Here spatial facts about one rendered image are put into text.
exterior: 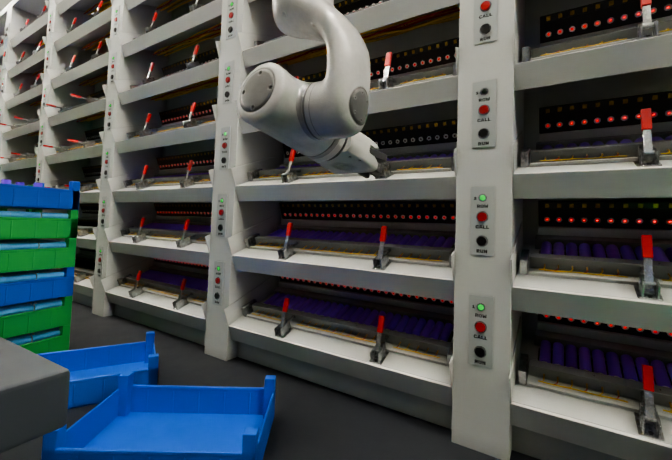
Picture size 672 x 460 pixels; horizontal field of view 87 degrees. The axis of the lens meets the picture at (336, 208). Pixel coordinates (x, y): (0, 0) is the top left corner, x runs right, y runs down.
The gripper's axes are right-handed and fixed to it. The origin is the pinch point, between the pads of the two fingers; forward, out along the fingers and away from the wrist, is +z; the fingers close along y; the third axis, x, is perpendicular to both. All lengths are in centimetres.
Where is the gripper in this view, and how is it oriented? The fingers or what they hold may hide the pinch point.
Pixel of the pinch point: (369, 168)
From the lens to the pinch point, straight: 71.2
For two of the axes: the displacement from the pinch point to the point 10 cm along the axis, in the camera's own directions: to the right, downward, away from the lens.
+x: 1.2, -9.8, 1.8
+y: 8.4, 0.0, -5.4
